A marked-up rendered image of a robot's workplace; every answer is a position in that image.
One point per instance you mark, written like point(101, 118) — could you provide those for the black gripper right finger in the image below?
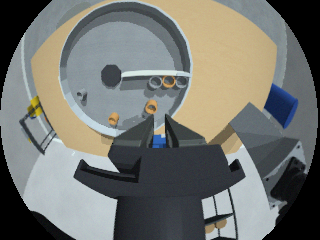
point(177, 135)

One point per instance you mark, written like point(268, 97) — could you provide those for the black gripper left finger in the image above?
point(140, 135)

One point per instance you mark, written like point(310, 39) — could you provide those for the blue crate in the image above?
point(159, 141)

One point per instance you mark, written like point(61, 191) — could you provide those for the bronze bushing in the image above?
point(170, 84)
point(151, 110)
point(111, 120)

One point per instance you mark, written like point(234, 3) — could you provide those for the grey metal bushing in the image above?
point(82, 94)
point(184, 84)
point(155, 85)

